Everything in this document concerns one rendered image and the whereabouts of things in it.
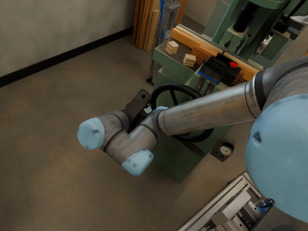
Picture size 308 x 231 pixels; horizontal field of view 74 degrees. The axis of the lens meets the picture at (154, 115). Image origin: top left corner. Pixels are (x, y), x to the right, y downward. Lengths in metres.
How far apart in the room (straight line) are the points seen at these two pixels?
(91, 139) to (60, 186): 1.02
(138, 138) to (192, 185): 1.16
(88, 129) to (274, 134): 0.40
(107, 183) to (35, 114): 0.79
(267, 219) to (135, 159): 0.48
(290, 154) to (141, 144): 0.36
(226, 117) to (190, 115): 0.08
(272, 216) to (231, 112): 0.48
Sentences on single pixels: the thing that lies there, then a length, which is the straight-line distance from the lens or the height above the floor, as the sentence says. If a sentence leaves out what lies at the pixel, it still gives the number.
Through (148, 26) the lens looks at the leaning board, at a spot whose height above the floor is 0.29.
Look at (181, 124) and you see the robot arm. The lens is 0.49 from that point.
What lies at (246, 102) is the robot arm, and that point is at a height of 1.19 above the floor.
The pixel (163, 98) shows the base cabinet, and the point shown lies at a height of 0.66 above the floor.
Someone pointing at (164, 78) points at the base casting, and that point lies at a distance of 1.01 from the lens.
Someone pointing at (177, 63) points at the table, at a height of 0.89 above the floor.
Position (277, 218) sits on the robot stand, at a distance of 0.82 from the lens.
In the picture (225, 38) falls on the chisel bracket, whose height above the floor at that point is 1.04.
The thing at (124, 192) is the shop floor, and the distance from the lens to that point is 1.49.
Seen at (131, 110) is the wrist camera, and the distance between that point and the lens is 0.66.
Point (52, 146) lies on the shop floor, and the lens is 1.64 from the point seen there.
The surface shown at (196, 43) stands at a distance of 1.04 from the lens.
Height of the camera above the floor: 1.41
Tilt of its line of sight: 49 degrees down
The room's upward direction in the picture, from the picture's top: 21 degrees clockwise
